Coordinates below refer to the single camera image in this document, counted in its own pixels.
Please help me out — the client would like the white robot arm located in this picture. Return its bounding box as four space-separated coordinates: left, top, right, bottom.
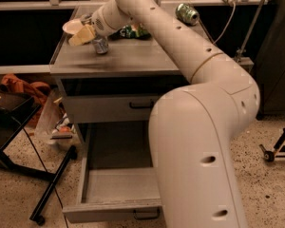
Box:
92 0 260 228

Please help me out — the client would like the green soda can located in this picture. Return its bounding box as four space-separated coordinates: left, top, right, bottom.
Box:
175 3 200 26

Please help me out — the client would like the black wheeled tripod leg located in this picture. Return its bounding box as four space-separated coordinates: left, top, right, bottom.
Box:
259 128 285 162

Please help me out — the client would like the open grey middle drawer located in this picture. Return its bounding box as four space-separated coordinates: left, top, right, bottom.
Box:
62 121 163 224

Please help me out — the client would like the metal pole stand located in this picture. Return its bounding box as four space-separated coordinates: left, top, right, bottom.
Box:
233 0 274 64

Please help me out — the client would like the silver redbull can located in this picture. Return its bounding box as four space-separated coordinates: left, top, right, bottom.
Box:
92 36 108 54

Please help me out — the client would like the black rolling stand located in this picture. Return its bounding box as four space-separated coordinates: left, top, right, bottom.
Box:
0 87 77 226

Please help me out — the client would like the grey drawer cabinet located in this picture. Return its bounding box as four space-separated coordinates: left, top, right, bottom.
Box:
48 2 255 147

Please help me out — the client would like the white power cable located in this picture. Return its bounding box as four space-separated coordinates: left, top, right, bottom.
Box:
212 0 238 47

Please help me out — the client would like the orange cloth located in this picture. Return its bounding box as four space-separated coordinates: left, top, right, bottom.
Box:
1 74 51 127

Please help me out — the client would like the dark cabinet right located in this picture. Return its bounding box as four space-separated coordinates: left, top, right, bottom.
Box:
256 0 285 115

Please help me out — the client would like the closed grey upper drawer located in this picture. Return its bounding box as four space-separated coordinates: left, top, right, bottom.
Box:
63 95 159 124

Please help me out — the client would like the white bowl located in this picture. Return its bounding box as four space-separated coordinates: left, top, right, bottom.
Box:
62 18 84 35

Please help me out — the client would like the green chip bag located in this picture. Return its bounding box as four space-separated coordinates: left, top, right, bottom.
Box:
109 23 151 40

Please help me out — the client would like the clear plastic bag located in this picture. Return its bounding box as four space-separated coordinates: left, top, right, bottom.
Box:
35 88 78 151

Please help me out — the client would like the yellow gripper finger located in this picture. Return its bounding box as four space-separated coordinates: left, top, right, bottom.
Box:
68 25 96 46

